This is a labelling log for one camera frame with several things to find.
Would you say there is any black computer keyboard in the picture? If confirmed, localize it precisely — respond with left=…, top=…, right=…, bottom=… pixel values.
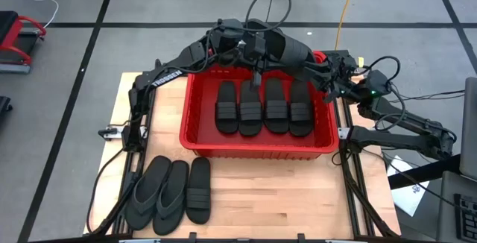
left=453, top=193, right=477, bottom=242

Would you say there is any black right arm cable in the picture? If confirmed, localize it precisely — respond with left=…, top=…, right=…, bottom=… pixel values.
left=367, top=55, right=407, bottom=132

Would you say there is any black flip-flop sandal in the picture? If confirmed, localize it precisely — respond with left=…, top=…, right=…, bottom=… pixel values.
left=152, top=160, right=190, bottom=237
left=124, top=155, right=173, bottom=232

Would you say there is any black aluminium frame rail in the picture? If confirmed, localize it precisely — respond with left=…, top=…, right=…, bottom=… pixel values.
left=337, top=97, right=402, bottom=239
left=83, top=72, right=157, bottom=236

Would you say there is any red frame black bench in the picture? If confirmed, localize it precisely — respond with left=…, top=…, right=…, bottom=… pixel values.
left=0, top=10, right=48, bottom=75

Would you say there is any white floor cable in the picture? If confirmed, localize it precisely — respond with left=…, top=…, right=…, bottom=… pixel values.
left=9, top=0, right=60, bottom=28

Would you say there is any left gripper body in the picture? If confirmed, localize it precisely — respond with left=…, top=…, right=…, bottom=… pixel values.
left=240, top=34, right=268, bottom=92

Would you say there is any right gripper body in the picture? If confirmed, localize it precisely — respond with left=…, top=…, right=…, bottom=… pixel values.
left=315, top=58, right=357, bottom=104

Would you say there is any black power cable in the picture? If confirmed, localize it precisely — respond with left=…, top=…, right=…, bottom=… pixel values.
left=86, top=148, right=126, bottom=235

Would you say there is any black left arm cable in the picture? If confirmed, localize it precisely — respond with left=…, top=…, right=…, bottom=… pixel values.
left=244, top=0, right=293, bottom=34

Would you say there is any yellow floor cable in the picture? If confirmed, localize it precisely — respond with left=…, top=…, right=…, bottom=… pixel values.
left=334, top=0, right=359, bottom=51

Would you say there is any black strap slide sandal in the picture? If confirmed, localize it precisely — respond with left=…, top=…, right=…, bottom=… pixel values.
left=238, top=80, right=264, bottom=137
left=185, top=157, right=212, bottom=226
left=288, top=80, right=315, bottom=138
left=244, top=18, right=318, bottom=69
left=263, top=77, right=290, bottom=135
left=215, top=80, right=240, bottom=135

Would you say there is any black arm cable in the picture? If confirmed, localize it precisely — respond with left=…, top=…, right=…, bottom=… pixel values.
left=244, top=0, right=293, bottom=34
left=367, top=55, right=407, bottom=132

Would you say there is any grey desk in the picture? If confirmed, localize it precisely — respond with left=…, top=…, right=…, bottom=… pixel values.
left=435, top=170, right=477, bottom=243

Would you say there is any black floor equipment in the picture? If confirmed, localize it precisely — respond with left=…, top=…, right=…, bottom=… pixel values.
left=0, top=95, right=13, bottom=121

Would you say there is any black controller box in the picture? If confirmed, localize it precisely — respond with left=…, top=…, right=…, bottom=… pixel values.
left=323, top=50, right=352, bottom=69

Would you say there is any red plastic bin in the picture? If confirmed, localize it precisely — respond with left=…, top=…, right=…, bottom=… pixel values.
left=178, top=51, right=340, bottom=161

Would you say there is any grey computer monitor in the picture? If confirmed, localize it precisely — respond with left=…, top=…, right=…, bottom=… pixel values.
left=458, top=77, right=477, bottom=181

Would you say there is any white paper sheet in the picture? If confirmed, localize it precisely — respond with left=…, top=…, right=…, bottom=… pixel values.
left=387, top=155, right=430, bottom=218

